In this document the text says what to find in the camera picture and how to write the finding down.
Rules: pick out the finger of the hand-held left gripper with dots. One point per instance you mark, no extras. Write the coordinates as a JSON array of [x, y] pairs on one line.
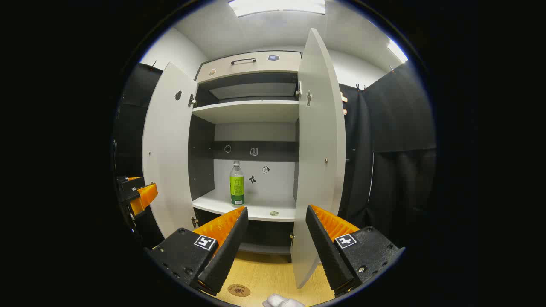
[[130, 187], [145, 198]]

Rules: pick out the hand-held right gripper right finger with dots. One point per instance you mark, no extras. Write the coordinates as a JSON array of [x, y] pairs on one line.
[[326, 256]]

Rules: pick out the green drink bottle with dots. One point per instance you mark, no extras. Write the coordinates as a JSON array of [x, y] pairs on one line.
[[237, 187]]

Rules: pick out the grey cabinet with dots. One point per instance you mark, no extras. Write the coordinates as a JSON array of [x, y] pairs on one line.
[[200, 162]]

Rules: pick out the black backdrop cloth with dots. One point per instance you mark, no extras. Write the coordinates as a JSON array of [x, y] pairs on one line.
[[132, 119], [396, 170]]

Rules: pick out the white cabinet shelf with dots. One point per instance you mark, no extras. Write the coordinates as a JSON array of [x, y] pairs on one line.
[[247, 111], [256, 207]]

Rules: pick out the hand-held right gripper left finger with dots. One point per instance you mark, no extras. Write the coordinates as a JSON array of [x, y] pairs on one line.
[[226, 256]]

